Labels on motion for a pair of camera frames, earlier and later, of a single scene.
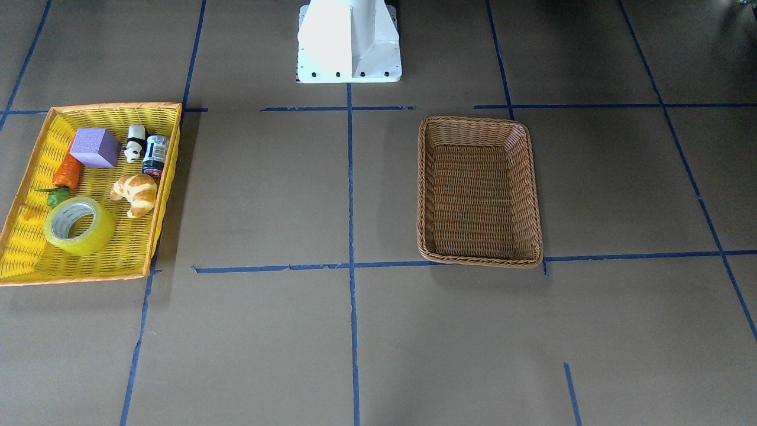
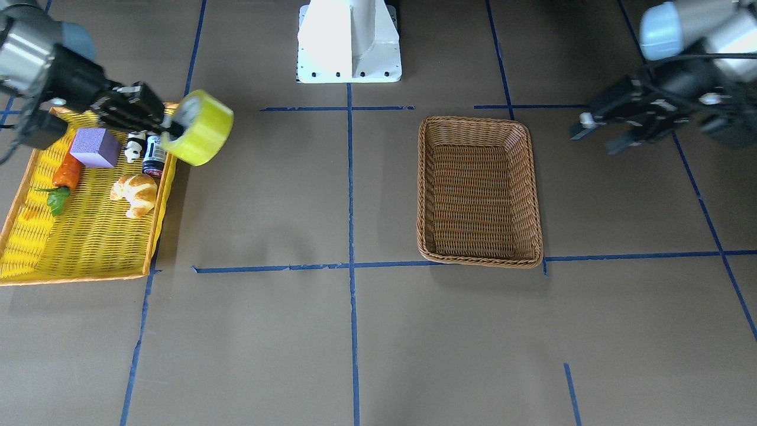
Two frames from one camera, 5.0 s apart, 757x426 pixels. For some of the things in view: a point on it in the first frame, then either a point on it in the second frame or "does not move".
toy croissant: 140,189 does not move
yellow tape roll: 62,213 -> 208,122
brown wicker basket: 478,199 does not move
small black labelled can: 155,156 does not move
